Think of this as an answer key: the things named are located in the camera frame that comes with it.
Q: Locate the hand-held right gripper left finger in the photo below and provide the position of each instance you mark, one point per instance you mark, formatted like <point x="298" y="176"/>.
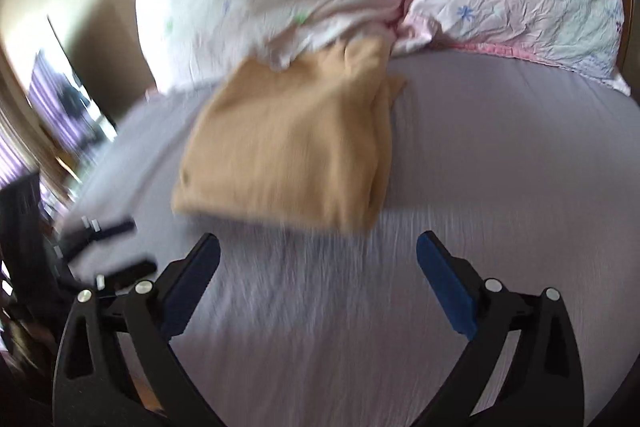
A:
<point x="192" y="279"/>

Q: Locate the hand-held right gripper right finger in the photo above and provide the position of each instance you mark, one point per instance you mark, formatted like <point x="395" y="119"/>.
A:
<point x="445" y="279"/>

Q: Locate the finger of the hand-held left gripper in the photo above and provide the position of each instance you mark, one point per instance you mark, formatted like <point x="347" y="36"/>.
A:
<point x="132" y="268"/>
<point x="112" y="229"/>

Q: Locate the tan garment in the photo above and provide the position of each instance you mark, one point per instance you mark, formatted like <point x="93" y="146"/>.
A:
<point x="285" y="142"/>

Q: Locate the grey bed sheet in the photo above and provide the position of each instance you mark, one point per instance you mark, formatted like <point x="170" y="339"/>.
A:
<point x="360" y="257"/>

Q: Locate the purple striped curtain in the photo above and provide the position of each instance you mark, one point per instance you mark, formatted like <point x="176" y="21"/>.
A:
<point x="52" y="97"/>

